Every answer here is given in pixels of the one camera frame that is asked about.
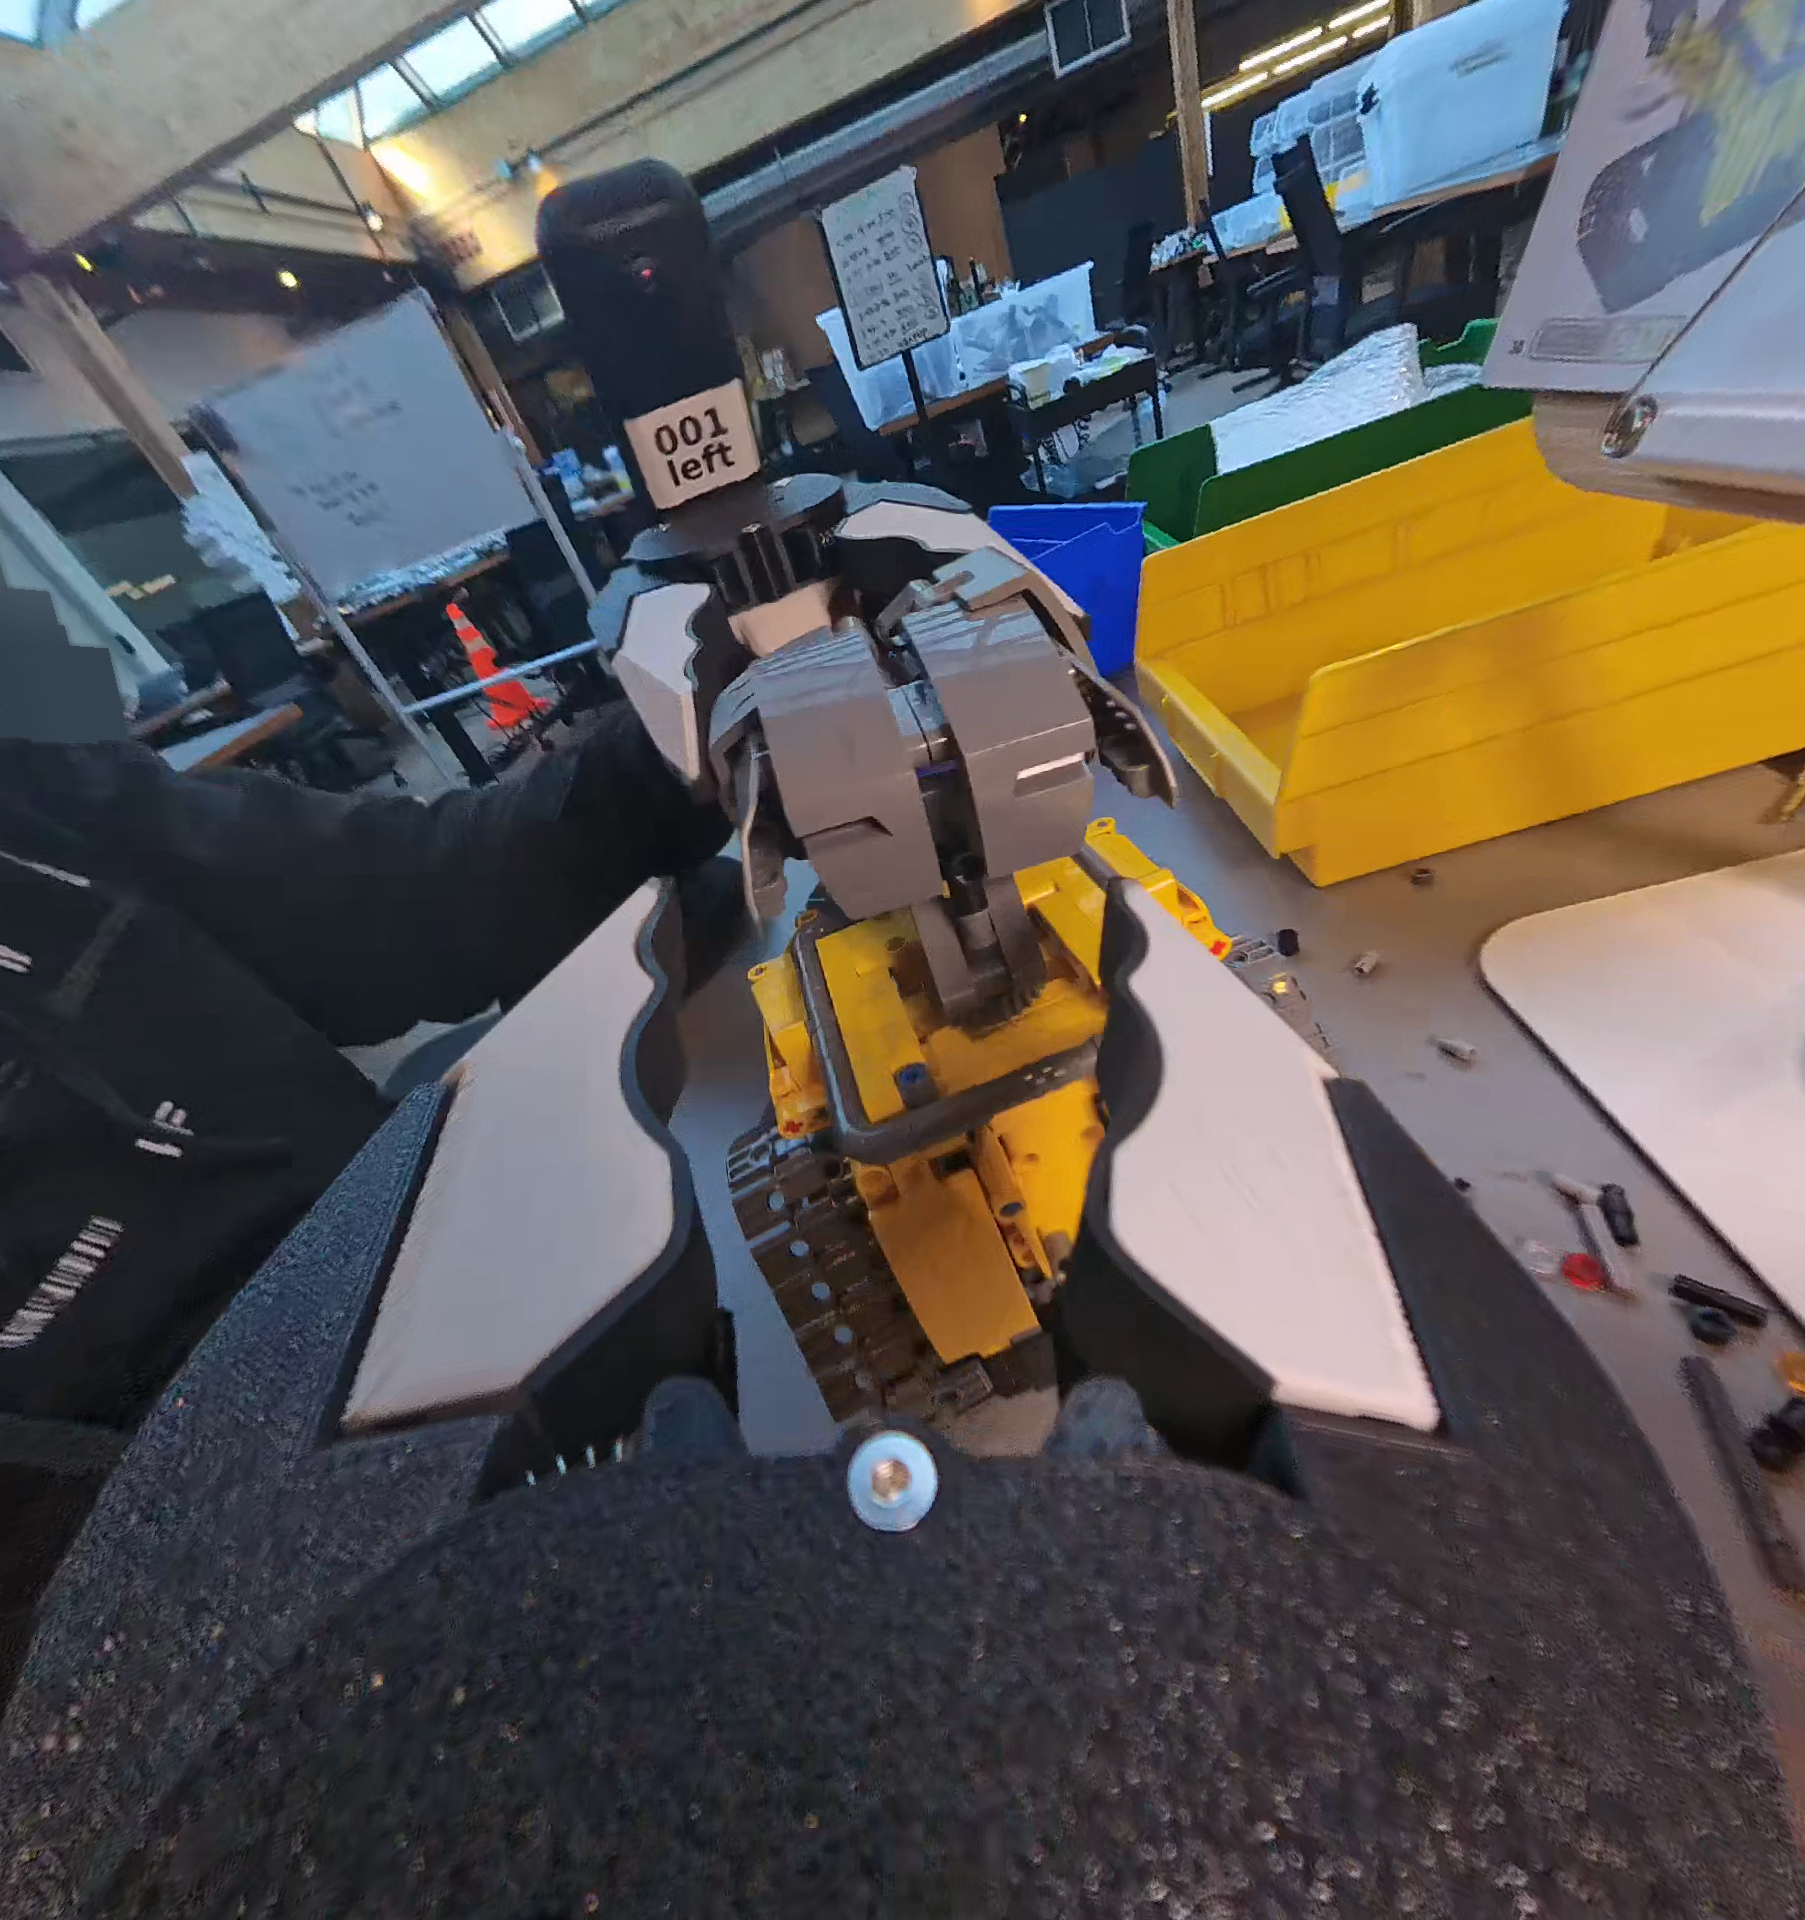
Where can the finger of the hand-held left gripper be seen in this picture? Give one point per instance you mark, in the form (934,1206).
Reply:
(979,556)
(655,676)

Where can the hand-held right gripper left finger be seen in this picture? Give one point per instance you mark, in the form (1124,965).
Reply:
(513,1231)

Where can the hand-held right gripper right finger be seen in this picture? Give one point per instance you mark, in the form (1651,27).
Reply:
(1262,1231)

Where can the yellow grey brick robot model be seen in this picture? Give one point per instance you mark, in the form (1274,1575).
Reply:
(934,1053)

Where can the instruction booklet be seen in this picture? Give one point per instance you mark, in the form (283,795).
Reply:
(1622,183)

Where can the grey desk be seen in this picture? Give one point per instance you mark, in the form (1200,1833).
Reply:
(1443,1143)

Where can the blue plastic bin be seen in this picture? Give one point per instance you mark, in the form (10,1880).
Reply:
(1079,588)

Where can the orange traffic cone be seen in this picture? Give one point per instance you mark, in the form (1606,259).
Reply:
(493,684)

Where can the green plastic bin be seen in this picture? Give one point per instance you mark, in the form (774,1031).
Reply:
(1172,481)

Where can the cluttered background table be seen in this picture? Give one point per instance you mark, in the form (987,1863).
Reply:
(993,344)

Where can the paper sign on stand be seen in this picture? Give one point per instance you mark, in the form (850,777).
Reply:
(880,273)

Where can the whiteboard on stand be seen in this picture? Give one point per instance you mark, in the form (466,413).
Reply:
(378,452)

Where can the clear plastic bag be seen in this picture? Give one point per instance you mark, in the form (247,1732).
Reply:
(1323,406)

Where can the scattered small brick parts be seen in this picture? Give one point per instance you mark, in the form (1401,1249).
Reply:
(1713,1306)

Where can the black office chair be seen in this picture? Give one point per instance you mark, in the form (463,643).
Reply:
(1316,227)

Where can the white book stand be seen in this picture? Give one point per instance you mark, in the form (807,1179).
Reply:
(1745,1053)

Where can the yellow plastic bin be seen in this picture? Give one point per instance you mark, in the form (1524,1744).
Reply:
(1502,749)

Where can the black axle rod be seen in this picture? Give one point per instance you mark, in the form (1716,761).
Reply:
(1745,1472)

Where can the dark background table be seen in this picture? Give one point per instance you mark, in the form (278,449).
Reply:
(1502,188)

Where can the white storage box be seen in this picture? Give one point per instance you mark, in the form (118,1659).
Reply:
(1455,107)

